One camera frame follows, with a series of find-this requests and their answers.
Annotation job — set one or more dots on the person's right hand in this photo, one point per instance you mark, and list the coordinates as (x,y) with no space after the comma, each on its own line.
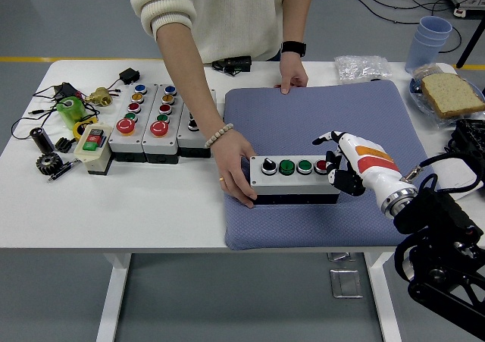
(231,160)

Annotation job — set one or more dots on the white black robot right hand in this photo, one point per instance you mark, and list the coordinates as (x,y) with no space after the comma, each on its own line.
(375,164)

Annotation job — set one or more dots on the person's left hand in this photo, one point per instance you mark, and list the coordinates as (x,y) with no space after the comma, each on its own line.
(292,71)

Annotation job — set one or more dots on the blue-grey quilted mat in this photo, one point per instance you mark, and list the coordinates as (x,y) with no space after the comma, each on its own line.
(303,122)

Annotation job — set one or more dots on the grey four-button control box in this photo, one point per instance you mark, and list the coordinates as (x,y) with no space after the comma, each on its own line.
(291,184)
(189,145)

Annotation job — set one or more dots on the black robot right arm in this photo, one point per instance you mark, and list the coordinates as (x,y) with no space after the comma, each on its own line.
(428,213)

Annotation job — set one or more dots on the person's right forearm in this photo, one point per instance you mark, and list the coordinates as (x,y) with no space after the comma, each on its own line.
(189,76)

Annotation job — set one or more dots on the person's left forearm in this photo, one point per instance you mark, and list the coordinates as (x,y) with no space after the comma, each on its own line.
(297,12)

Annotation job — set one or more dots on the grey five-button emergency-stop box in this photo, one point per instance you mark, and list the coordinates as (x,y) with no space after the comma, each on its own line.
(153,145)
(121,141)

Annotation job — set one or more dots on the black wrist watch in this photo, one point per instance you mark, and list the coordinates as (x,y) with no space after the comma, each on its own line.
(293,49)

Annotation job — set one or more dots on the clear bubble plastic bag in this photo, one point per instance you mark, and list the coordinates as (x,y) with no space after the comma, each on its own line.
(360,69)

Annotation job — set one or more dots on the person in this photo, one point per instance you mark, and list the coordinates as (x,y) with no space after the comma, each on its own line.
(235,16)

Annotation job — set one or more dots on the white paper card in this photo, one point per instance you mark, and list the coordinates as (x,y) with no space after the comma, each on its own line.
(454,173)

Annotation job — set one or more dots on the small black plug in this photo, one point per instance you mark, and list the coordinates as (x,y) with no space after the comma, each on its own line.
(376,80)

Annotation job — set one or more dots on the open metal floor socket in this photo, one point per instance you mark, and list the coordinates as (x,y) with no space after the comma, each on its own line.
(341,256)

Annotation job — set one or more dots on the bread slice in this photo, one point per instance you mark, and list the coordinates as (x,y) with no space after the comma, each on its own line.
(451,91)

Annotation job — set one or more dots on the clear plastic bread bag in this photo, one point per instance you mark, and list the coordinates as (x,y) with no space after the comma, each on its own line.
(428,71)

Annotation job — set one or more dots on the pale blue plastic cup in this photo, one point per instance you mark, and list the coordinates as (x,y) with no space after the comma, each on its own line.
(435,25)
(424,39)
(422,59)

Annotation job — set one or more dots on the metal floor plate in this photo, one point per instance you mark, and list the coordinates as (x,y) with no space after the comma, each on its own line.
(346,283)

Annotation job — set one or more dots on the white table leg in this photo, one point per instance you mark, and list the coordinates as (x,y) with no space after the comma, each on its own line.
(384,296)
(113,296)

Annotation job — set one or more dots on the brass valve fitting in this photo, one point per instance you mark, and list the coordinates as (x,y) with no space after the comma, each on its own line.
(100,96)

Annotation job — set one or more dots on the yellow tape roll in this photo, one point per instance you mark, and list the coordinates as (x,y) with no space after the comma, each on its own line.
(77,129)

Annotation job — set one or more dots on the green translucent roll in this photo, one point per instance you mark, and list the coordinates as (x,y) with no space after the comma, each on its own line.
(74,112)

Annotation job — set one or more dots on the black finned heat sink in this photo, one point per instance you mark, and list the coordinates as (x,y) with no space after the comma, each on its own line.
(65,145)

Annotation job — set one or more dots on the black pen tool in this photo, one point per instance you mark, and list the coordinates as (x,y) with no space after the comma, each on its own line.
(62,171)

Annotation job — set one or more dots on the black metal gear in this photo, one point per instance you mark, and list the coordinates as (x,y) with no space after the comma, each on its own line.
(49,164)

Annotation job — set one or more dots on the black cylinder capacitor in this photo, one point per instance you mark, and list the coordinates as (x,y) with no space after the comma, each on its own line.
(41,139)

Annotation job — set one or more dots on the cream red-green switch box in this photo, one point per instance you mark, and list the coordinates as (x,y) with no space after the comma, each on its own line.
(94,160)

